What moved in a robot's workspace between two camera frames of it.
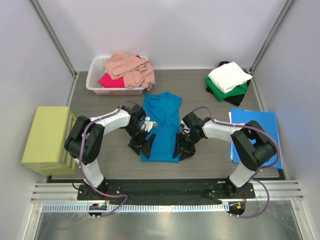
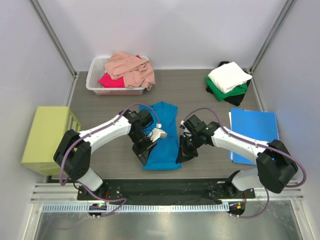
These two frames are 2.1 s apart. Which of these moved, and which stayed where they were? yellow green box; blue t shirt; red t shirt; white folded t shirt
Moved: blue t shirt
Stayed: yellow green box; red t shirt; white folded t shirt
